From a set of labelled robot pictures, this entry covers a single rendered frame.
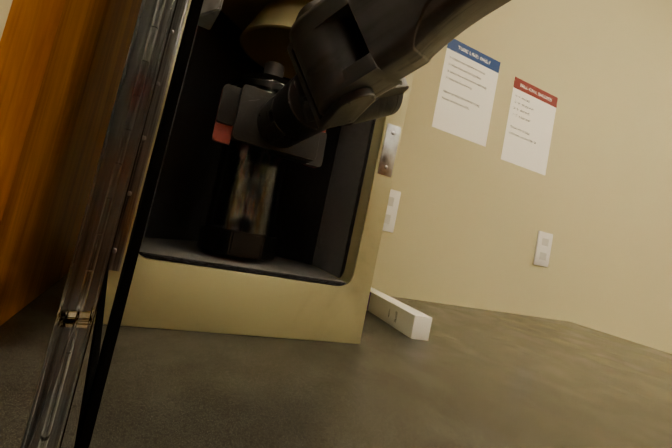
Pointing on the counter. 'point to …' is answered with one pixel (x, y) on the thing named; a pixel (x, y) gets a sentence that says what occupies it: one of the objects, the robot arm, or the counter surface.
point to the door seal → (95, 377)
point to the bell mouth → (263, 28)
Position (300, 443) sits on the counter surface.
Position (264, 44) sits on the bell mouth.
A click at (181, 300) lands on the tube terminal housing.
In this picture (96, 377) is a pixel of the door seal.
